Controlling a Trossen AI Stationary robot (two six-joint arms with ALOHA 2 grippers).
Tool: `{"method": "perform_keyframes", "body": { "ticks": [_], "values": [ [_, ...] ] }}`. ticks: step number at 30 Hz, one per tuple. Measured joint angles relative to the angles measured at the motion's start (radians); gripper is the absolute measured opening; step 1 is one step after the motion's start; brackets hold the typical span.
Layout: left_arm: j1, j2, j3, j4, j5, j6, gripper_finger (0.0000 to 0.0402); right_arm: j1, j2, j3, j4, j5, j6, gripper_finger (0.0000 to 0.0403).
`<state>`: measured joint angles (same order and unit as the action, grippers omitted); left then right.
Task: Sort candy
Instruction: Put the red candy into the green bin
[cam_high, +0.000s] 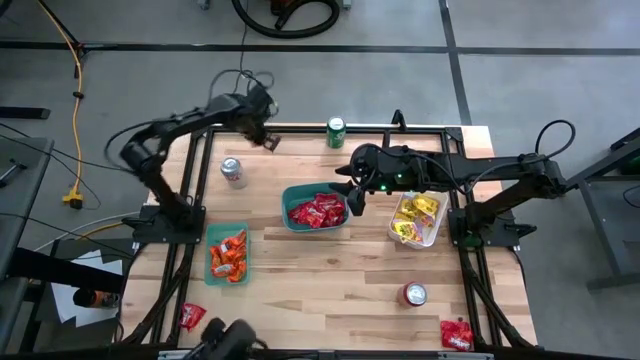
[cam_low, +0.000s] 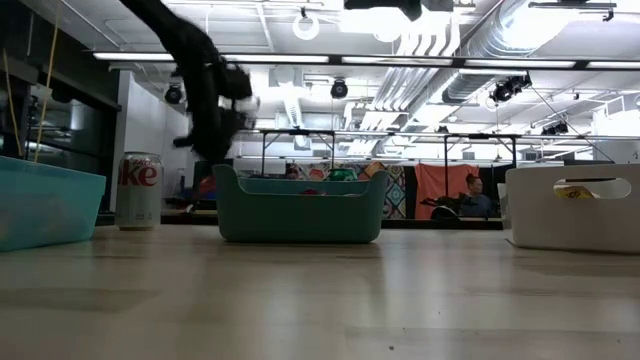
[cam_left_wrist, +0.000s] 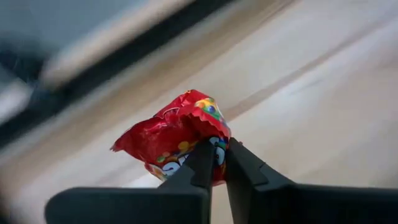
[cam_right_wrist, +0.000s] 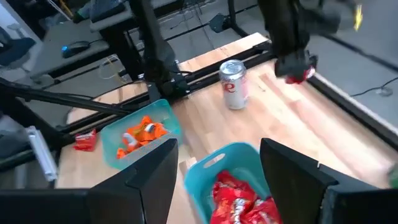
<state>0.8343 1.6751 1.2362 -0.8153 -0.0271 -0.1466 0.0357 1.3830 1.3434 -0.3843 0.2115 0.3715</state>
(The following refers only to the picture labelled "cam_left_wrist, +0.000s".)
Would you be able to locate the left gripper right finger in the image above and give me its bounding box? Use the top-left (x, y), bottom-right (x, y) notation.
top-left (225, 138), bottom-right (398, 224)

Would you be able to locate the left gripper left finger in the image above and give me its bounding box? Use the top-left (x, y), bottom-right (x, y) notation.
top-left (45, 139), bottom-right (216, 224)

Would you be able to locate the red Skittles candy pack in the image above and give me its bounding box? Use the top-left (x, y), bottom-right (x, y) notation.
top-left (110, 89), bottom-right (233, 187)

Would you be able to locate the black aluminium table frame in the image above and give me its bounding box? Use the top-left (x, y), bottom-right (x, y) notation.
top-left (0, 0), bottom-right (237, 150)

